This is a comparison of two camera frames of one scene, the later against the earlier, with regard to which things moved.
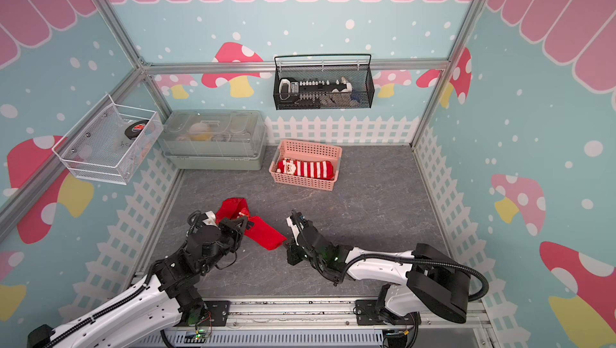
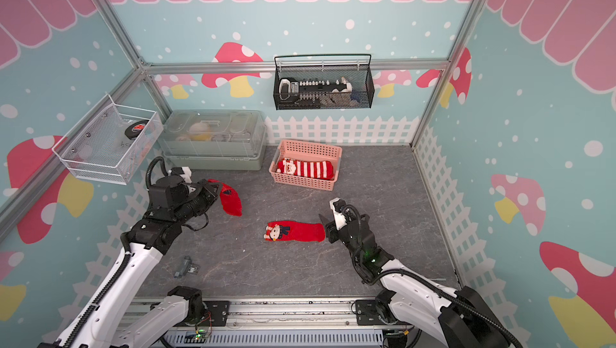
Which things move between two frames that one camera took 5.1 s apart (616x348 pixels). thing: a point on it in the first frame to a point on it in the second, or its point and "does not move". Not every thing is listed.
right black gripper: x=291 y=253 to x=331 y=228
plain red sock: x=264 y=235 to x=230 y=200
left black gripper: x=231 y=226 to x=204 y=187
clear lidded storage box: x=213 y=139 does not move
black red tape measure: x=134 y=129 does not move
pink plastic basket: x=306 y=152 does not move
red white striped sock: x=315 y=169 does not move
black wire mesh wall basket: x=298 y=87 does not move
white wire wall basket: x=111 y=143 does not move
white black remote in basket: x=294 y=91 does not move
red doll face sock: x=233 y=208 to x=289 y=231
